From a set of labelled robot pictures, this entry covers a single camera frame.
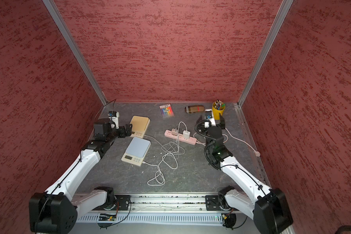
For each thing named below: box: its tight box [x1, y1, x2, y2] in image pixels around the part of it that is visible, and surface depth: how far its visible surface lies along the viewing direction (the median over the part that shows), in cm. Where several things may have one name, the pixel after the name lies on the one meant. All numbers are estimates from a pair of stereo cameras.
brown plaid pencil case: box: [184, 104, 206, 114], surface depth 116 cm
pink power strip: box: [164, 129, 198, 146], surface depth 99 cm
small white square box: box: [182, 130, 191, 140], surface depth 95 cm
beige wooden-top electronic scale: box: [129, 115, 151, 139], surface depth 108 cm
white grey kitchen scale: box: [120, 136, 152, 167], surface depth 92 cm
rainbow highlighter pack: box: [159, 103, 175, 118], surface depth 116 cm
